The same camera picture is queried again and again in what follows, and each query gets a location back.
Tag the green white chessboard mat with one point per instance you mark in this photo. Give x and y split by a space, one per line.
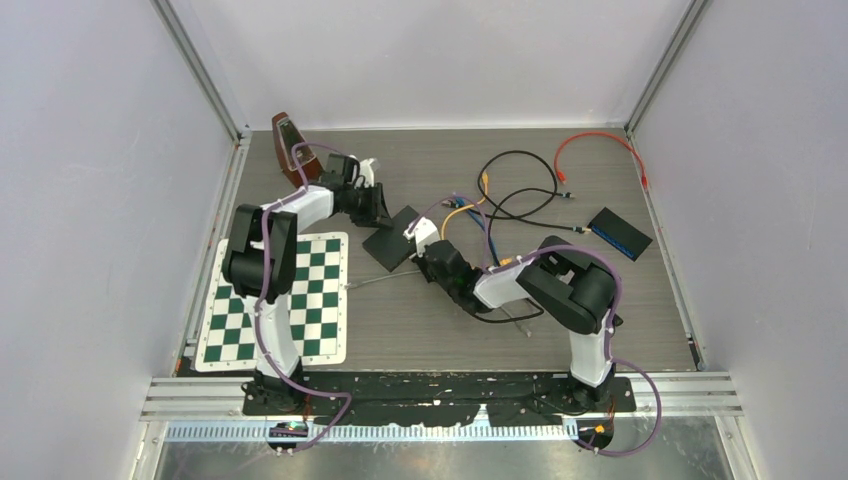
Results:
318 317

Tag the dark grey network switch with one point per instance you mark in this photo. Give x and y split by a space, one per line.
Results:
389 247

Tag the black blue network switch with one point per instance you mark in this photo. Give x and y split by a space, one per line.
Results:
620 234

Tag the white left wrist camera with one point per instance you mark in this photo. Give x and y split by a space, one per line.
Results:
367 172

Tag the brown wooden metronome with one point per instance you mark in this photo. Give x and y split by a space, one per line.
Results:
285 136

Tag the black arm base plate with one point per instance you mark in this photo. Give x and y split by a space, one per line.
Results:
435 399

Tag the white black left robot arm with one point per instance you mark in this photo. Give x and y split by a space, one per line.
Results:
260 263

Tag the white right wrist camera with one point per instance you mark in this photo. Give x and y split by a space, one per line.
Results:
421 233

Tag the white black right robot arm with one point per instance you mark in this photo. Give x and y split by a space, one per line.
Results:
576 287

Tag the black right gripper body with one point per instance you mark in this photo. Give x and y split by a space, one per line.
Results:
429 272

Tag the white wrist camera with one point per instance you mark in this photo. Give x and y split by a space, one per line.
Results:
367 172
421 233

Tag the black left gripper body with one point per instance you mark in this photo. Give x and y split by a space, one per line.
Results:
363 206

